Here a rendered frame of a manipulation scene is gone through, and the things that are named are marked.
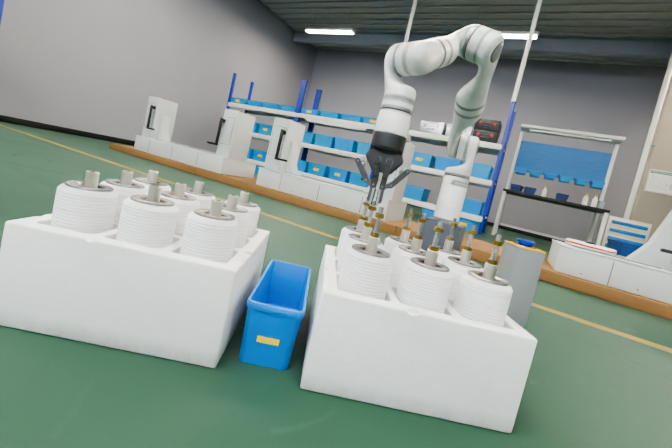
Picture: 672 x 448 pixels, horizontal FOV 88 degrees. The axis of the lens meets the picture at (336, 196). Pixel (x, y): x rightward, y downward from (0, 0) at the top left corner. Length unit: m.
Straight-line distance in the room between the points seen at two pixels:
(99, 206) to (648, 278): 2.84
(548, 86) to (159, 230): 9.32
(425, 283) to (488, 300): 0.12
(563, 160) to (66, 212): 6.65
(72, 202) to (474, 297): 0.74
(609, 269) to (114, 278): 2.71
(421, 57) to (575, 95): 8.88
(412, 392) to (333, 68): 10.80
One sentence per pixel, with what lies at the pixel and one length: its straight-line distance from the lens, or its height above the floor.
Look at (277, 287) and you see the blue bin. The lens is 0.97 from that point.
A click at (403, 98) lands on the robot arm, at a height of 0.57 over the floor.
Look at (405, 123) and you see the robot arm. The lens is 0.77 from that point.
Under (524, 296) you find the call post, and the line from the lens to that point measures 1.00.
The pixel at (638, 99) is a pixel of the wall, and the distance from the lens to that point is 9.75.
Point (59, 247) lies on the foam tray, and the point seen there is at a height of 0.16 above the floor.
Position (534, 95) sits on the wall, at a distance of 9.58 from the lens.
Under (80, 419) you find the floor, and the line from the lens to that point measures 0.62.
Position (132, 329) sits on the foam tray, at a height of 0.04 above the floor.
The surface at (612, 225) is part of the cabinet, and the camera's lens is 6.26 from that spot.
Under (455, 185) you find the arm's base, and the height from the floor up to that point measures 0.44.
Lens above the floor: 0.38
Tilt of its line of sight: 4 degrees down
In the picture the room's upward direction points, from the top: 13 degrees clockwise
